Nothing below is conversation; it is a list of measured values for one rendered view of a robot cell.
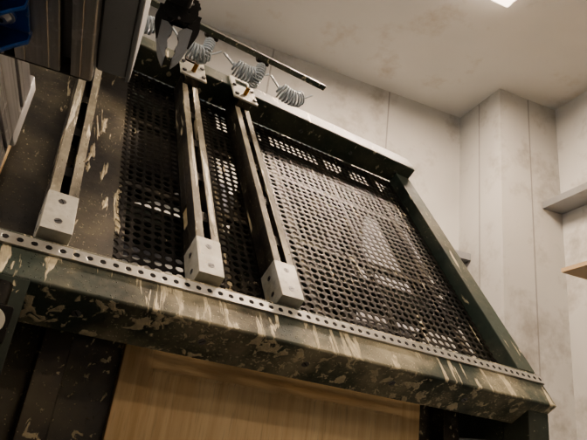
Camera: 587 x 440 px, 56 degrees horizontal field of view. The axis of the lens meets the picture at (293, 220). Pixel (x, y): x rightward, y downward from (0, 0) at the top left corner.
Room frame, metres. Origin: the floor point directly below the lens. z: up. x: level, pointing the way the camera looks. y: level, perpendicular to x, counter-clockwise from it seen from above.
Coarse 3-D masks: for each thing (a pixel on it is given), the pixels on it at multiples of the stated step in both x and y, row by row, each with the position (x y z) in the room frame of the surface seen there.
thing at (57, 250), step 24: (0, 240) 0.95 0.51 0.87; (24, 240) 0.98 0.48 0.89; (96, 264) 1.04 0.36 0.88; (120, 264) 1.07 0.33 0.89; (192, 288) 1.14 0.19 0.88; (216, 288) 1.17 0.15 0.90; (288, 312) 1.25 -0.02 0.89; (360, 336) 1.35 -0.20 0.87; (384, 336) 1.40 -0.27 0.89; (456, 360) 1.50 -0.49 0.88; (480, 360) 1.57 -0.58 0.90
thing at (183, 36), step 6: (180, 30) 0.93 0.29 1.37; (186, 30) 0.94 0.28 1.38; (180, 36) 0.94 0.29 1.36; (186, 36) 0.94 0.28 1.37; (180, 42) 0.95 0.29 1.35; (186, 42) 0.95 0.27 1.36; (180, 48) 0.95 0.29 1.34; (186, 48) 0.96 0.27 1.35; (174, 54) 0.96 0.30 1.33; (180, 54) 0.96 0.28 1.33; (174, 60) 0.96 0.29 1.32
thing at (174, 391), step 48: (144, 384) 1.32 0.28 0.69; (192, 384) 1.38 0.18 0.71; (240, 384) 1.43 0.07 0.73; (288, 384) 1.50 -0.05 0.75; (144, 432) 1.33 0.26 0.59; (192, 432) 1.39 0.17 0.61; (240, 432) 1.45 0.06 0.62; (288, 432) 1.51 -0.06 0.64; (336, 432) 1.58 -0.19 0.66; (384, 432) 1.66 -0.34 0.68
